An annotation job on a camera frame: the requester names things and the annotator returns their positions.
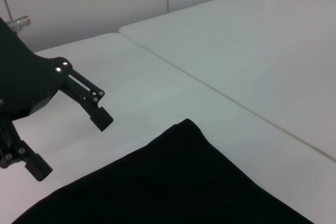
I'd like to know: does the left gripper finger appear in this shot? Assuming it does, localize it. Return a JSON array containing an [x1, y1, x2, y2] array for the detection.
[[59, 68, 114, 133], [0, 119, 54, 182]]

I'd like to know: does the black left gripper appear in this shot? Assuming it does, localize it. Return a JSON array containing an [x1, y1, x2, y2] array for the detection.
[[0, 16, 75, 122]]

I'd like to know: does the black t-shirt with white print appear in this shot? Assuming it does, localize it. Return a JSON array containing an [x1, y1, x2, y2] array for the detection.
[[12, 118, 314, 224]]

